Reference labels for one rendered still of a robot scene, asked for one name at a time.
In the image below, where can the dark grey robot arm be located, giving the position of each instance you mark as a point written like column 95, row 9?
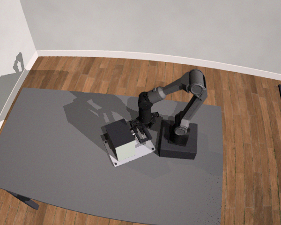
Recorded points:
column 193, row 81

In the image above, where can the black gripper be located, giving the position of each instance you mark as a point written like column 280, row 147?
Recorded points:
column 139, row 121

